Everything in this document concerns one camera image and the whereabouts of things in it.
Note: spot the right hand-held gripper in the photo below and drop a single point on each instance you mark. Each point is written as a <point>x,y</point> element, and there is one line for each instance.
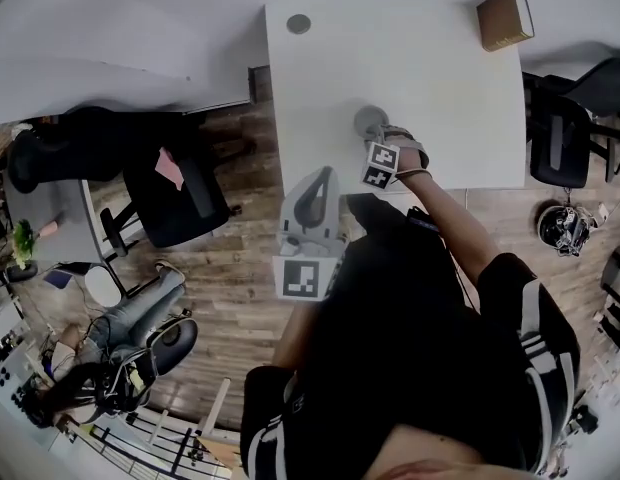
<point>382,160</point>

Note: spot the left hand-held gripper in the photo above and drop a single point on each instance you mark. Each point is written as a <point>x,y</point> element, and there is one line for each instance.
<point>302,278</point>

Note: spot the grey round object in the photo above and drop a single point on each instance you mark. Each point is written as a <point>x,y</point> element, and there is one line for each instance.
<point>367,117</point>

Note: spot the person's left forearm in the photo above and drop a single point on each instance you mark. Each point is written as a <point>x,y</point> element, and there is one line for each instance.
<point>295,333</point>

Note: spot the person's right forearm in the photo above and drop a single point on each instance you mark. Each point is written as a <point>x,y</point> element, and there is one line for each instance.
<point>450,218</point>

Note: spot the person's right hand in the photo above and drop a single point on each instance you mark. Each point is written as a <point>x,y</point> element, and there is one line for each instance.
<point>415,155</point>

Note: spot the thin wrist band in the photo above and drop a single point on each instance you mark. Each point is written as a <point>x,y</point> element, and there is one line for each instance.
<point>414,172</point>

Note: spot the black clip-on device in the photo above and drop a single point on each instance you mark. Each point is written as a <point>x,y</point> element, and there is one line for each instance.
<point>421,220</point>

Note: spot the grey round disc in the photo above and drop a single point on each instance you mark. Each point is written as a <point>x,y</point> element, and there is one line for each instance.
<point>298,23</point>

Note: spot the pink paper note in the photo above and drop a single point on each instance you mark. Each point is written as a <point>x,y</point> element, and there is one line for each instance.
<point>169,168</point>

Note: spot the person's black shirt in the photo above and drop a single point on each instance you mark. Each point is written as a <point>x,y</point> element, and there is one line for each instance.
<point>415,318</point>

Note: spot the brown book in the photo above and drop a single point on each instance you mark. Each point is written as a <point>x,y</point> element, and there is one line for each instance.
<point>502,20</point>

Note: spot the black mesh office chair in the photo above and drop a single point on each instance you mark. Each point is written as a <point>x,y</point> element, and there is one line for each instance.
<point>560,153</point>
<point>607,83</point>

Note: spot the black round-back chair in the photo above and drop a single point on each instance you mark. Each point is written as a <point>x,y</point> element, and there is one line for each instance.
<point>176,339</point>

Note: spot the white round stool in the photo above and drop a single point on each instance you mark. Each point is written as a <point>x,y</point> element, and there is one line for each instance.
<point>102,284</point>

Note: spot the grey desk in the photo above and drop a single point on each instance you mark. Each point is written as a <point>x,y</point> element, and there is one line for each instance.
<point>60,213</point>

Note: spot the black padded office chair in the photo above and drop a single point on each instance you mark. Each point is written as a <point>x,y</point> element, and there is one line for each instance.
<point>55,160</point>

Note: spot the green plant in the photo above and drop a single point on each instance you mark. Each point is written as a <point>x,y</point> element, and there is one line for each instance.
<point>24,240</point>

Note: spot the black metal rack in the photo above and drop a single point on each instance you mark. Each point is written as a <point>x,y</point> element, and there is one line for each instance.
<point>155,448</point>

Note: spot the black plant pot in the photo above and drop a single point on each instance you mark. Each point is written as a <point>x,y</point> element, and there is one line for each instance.
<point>21,273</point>

